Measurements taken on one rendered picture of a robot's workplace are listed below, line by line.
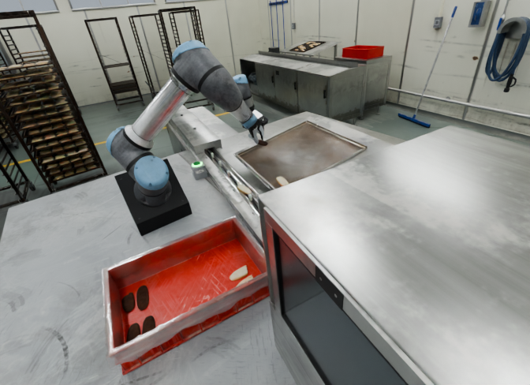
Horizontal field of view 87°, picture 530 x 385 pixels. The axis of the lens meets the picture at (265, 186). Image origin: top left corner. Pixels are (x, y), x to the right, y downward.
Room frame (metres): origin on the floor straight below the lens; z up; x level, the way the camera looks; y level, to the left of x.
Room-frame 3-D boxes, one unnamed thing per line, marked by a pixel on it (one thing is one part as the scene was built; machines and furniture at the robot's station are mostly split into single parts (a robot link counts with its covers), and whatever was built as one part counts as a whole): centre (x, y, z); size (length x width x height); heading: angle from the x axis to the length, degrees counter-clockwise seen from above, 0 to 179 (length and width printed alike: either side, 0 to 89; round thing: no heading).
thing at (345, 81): (5.32, -0.92, 0.51); 3.00 x 1.26 x 1.03; 24
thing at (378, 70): (4.57, -1.70, 0.44); 0.70 x 0.55 x 0.87; 24
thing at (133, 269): (0.61, 0.27, 0.87); 0.49 x 0.34 x 0.10; 116
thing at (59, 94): (3.06, 2.24, 0.89); 0.60 x 0.59 x 1.78; 122
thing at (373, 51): (4.57, -1.70, 0.93); 0.51 x 0.36 x 0.13; 28
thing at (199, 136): (2.20, 0.58, 0.89); 1.25 x 0.18 x 0.09; 24
